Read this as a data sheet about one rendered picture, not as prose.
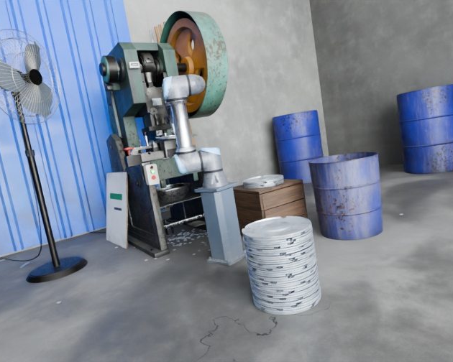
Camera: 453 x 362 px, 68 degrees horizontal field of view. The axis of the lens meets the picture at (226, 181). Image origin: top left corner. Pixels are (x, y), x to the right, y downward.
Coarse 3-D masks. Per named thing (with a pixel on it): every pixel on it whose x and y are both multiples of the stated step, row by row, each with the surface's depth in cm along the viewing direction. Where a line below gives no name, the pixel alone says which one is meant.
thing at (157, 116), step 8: (152, 88) 248; (160, 88) 252; (152, 96) 248; (160, 96) 252; (152, 104) 248; (160, 104) 252; (152, 112) 247; (160, 112) 252; (152, 120) 249; (160, 120) 249
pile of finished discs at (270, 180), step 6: (246, 180) 247; (252, 180) 241; (258, 180) 235; (264, 180) 232; (270, 180) 226; (276, 180) 227; (282, 180) 232; (246, 186) 233; (252, 186) 229; (258, 186) 227; (264, 186) 226
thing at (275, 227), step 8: (288, 216) 153; (296, 216) 151; (248, 224) 151; (256, 224) 151; (264, 224) 149; (272, 224) 145; (280, 224) 142; (288, 224) 140; (296, 224) 141; (304, 224) 139; (248, 232) 141; (256, 232) 139; (264, 232) 137; (272, 232) 135; (280, 232) 133; (288, 232) 132; (296, 232) 128
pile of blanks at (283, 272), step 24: (264, 240) 129; (288, 240) 130; (312, 240) 135; (264, 264) 133; (288, 264) 129; (312, 264) 136; (264, 288) 133; (288, 288) 130; (312, 288) 134; (288, 312) 131
